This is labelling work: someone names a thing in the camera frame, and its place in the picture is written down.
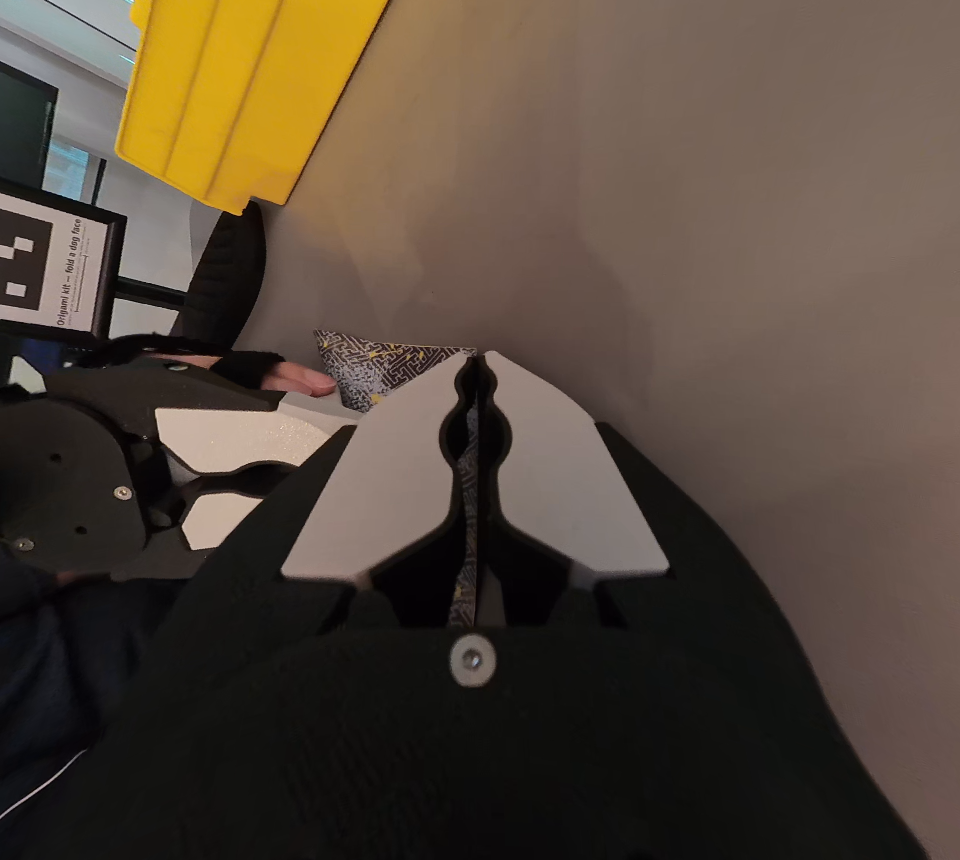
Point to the black framed marker sign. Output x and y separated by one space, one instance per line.
45 260

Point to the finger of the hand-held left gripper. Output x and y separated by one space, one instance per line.
240 436
217 518

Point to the black wall monitor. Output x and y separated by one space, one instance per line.
22 124

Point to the black elbow rest pad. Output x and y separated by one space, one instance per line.
229 275

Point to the person's left hand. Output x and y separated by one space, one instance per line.
304 380

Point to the yellow plastic bin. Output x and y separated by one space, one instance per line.
247 49

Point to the black sign stand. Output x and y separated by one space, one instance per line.
150 291

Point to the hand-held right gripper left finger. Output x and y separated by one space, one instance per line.
375 492

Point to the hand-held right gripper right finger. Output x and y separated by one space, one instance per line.
570 500

